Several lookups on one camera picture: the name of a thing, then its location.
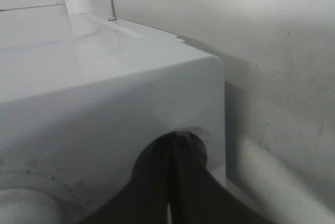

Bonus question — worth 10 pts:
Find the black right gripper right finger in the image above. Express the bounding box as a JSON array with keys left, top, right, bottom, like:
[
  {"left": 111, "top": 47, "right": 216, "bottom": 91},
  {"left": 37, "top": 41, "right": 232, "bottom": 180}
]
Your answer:
[{"left": 170, "top": 139, "right": 267, "bottom": 223}]

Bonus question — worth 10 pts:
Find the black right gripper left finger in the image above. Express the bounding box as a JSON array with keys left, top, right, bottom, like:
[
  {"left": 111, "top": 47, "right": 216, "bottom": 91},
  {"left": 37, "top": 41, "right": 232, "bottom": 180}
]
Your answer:
[{"left": 79, "top": 133, "right": 174, "bottom": 223}]

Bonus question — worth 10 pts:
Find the white microwave oven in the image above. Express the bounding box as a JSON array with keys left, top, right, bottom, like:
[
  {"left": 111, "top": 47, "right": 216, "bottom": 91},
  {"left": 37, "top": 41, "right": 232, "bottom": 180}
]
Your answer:
[{"left": 1, "top": 13, "right": 226, "bottom": 223}]

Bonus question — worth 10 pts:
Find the white lower microwave knob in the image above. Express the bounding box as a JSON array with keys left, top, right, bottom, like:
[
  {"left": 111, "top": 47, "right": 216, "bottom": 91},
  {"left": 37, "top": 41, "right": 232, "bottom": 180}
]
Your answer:
[{"left": 1, "top": 189, "right": 64, "bottom": 224}]

